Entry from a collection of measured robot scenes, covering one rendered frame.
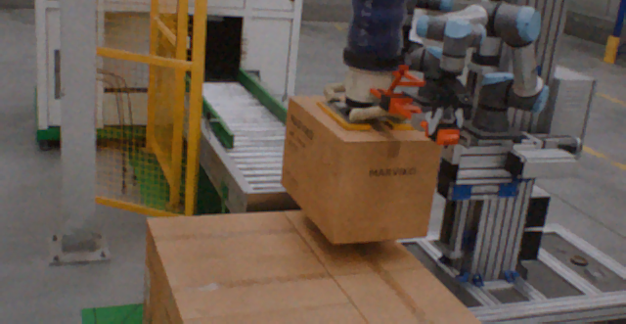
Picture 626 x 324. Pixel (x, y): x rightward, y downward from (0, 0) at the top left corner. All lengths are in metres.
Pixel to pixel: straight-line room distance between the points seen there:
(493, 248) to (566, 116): 0.70
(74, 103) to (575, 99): 2.35
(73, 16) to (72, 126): 0.54
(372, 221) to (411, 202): 0.17
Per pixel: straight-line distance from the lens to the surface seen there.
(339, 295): 2.67
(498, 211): 3.52
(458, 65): 2.30
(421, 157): 2.74
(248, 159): 3.89
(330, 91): 2.97
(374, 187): 2.69
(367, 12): 2.74
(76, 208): 3.95
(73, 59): 3.71
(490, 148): 3.12
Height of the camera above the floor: 1.84
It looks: 18 degrees down
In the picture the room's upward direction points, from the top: 6 degrees clockwise
